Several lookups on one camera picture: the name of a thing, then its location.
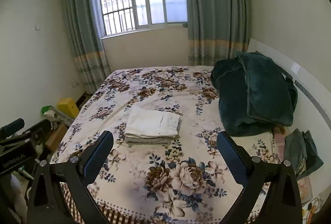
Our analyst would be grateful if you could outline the folded green clothes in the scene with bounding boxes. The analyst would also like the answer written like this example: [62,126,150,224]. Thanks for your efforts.
[284,129,324,180]

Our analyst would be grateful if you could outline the brown cardboard box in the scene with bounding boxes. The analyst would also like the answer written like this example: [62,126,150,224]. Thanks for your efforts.
[45,124,68,153]

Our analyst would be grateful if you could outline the green curtain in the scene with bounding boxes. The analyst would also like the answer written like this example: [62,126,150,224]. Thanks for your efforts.
[187,0,250,66]
[62,0,110,94]

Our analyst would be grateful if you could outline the dark green blanket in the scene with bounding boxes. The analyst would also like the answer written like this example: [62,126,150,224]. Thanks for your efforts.
[211,52,298,137]

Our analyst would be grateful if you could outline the right green curtain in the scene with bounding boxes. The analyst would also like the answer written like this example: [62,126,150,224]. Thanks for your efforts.
[187,0,250,66]

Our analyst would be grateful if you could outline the grey folded garment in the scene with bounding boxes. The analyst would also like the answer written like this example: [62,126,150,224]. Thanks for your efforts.
[125,135,179,145]

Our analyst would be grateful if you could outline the left green curtain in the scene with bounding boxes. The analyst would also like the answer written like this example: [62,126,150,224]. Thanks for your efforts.
[62,0,110,94]

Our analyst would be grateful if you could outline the white headboard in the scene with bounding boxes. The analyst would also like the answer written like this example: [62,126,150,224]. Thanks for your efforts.
[248,38,330,127]

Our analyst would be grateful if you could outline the white pants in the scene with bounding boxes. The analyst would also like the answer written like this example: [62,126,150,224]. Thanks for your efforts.
[125,106,180,138]

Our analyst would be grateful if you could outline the yellow box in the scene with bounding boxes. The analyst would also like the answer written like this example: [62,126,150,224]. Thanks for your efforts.
[57,98,80,119]

